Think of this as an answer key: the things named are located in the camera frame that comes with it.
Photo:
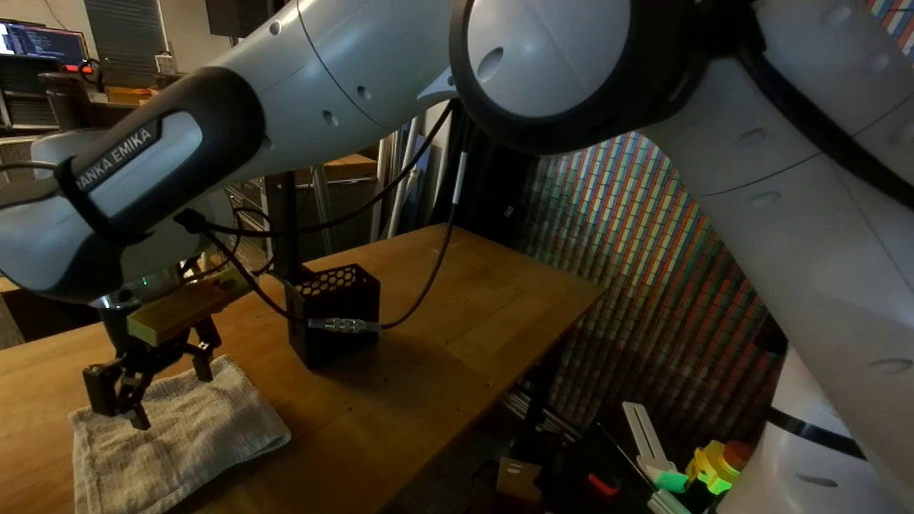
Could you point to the green toy block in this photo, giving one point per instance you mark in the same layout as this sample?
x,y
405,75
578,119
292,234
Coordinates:
x,y
673,479

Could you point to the light blue terry towel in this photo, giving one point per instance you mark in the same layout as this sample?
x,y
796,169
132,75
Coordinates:
x,y
181,446

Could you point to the black vertical pole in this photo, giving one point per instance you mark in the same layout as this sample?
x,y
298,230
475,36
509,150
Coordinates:
x,y
286,217

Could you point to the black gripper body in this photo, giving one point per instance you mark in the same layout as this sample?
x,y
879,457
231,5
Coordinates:
x,y
144,359

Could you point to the small brown box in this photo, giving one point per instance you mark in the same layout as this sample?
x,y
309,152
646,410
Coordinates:
x,y
518,481

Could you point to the white flat strip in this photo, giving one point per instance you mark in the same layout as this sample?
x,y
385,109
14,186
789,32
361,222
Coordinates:
x,y
651,434

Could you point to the tan wrist camera block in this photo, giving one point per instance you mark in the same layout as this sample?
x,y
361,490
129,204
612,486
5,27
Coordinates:
x,y
181,309

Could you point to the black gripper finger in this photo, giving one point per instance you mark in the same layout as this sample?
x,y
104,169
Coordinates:
x,y
112,390
206,359

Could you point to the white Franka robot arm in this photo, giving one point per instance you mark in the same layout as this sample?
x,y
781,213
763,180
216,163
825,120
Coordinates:
x,y
573,67

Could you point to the striped backdrop panel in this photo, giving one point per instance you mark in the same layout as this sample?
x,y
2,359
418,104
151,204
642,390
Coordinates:
x,y
618,247

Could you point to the glowing wide display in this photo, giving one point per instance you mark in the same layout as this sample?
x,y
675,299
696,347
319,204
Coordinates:
x,y
38,42

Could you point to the black perforated basket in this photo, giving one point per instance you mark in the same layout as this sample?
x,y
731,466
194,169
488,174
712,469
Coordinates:
x,y
332,304

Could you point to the yellow toy block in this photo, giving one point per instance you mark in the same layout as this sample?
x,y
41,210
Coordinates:
x,y
715,466

